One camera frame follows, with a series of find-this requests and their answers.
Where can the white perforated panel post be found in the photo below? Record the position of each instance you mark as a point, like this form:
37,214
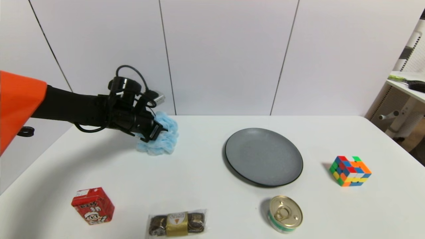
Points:
411,43

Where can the black object on desk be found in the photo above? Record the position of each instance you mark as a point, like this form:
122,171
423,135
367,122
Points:
417,86

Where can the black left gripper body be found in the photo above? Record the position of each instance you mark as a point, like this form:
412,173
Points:
154,131

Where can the gold lid tin can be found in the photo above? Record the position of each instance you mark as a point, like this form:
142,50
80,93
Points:
285,212

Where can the light blue mesh bath loofah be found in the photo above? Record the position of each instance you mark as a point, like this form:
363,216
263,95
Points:
164,137

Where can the white side desk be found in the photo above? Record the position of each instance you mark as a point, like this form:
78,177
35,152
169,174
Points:
403,106

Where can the red milk carton with cartoon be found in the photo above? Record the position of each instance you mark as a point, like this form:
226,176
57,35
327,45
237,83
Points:
93,205

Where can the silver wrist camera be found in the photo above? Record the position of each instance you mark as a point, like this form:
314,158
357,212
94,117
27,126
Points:
156,97

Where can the colourful puzzle cube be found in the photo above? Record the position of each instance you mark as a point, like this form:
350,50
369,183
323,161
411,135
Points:
350,171

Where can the gray round plate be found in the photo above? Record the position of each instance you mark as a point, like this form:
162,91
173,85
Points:
264,156

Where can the green tool on desk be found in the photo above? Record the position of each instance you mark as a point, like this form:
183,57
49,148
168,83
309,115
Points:
396,78

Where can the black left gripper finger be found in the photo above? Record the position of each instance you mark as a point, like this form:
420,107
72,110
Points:
164,129
138,136

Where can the orange and black left arm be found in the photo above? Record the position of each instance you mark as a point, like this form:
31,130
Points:
49,106

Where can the wrapped chocolates pack gold label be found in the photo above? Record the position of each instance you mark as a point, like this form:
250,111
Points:
176,223

